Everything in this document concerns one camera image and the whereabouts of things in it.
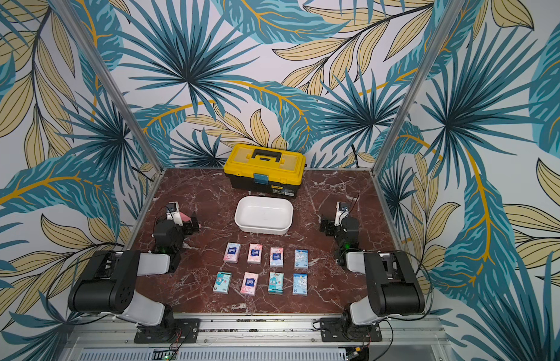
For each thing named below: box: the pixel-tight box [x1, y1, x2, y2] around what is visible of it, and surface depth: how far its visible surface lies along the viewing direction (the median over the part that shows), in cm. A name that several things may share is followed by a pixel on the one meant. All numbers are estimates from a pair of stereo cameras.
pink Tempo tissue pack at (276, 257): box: [269, 246, 284, 268], surface depth 89 cm
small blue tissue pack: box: [292, 273, 308, 297], surface depth 83 cm
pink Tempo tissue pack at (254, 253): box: [246, 242, 263, 265], surface depth 90 cm
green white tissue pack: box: [267, 271, 285, 295], surface depth 83 cm
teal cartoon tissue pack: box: [213, 271, 233, 295], surface depth 83 cm
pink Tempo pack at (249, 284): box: [239, 271, 259, 297], surface depth 83 cm
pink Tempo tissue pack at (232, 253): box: [222, 242, 242, 264], surface depth 90 cm
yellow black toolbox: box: [223, 143, 306, 198], surface depth 102 cm
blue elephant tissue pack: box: [294, 249, 309, 270], surface depth 89 cm
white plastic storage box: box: [234, 195, 294, 236], surface depth 102 cm
